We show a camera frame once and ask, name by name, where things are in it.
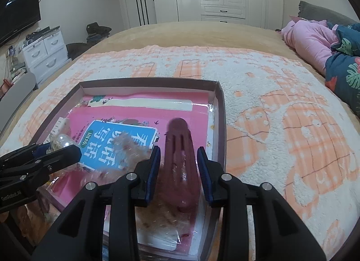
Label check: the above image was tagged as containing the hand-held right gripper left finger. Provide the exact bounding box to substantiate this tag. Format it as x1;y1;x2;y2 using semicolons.
31;146;162;261

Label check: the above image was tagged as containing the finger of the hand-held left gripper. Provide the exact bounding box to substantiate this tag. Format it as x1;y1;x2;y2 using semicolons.
0;144;83;186
0;143;56;170

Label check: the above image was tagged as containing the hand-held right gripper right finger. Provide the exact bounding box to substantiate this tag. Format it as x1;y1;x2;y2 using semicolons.
197;146;327;261

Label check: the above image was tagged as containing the polka dot bow hair clip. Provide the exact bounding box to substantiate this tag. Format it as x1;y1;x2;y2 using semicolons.
83;134;144;180

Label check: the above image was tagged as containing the maroon hair clip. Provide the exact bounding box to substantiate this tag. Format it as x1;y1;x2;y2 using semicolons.
163;118;202;214

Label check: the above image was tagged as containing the brown shallow cardboard box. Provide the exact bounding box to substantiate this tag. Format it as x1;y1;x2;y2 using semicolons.
25;77;227;261

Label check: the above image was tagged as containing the blue booklet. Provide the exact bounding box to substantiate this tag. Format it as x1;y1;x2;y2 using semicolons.
79;120;158;172

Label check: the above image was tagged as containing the grey chair back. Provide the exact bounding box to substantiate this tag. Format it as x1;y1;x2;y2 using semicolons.
0;72;37;133

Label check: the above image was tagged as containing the pink book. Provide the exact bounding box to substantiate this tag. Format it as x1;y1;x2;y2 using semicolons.
45;95;218;254

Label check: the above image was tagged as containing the white drawer cabinet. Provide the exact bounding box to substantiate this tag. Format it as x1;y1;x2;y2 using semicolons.
22;26;69;85

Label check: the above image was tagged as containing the orange and white plush blanket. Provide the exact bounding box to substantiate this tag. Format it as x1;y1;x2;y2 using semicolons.
0;46;360;261

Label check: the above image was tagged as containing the dark brown clothes heap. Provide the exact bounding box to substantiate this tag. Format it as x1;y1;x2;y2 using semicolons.
66;42;91;61

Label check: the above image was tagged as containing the pile of dark folded clothes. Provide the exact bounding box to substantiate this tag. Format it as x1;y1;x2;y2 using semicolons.
86;22;112;44

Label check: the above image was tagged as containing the grey quilted headboard cushion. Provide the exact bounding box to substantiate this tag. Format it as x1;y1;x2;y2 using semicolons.
298;1;360;28

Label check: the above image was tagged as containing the black wall television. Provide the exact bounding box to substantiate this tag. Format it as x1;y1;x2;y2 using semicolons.
0;0;41;46

